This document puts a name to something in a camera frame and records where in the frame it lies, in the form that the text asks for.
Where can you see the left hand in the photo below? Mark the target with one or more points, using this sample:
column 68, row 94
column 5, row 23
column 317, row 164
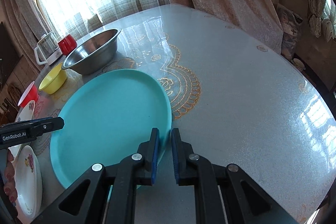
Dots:
column 9, row 173

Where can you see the pink curtain left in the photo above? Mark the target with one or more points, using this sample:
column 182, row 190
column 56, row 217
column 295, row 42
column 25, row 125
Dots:
column 26, row 26

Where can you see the white glass electric kettle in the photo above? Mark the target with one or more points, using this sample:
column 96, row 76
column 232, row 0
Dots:
column 47, row 50

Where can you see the yellow bowl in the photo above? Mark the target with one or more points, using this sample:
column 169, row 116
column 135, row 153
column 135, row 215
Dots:
column 53, row 81

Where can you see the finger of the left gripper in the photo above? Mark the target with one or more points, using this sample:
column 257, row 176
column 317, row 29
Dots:
column 24, row 131

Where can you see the black wall television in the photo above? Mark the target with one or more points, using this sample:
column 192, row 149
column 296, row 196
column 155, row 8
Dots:
column 8, row 54

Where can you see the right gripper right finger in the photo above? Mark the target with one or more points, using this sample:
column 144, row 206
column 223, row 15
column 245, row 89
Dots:
column 223, row 194

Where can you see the red plastic bowl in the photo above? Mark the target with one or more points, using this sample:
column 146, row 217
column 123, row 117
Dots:
column 30, row 94

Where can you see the large teal round plate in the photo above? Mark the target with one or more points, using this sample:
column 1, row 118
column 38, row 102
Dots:
column 105, row 121

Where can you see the white floral bowl plate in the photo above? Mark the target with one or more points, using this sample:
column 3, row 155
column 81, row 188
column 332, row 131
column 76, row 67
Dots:
column 26, row 114

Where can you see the red ceramic mug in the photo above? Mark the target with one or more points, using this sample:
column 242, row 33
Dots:
column 67, row 45

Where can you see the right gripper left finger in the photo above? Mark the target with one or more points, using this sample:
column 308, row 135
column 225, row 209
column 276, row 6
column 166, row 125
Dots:
column 106, row 194

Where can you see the stainless steel bowl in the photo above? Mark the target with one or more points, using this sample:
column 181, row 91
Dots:
column 93, row 54

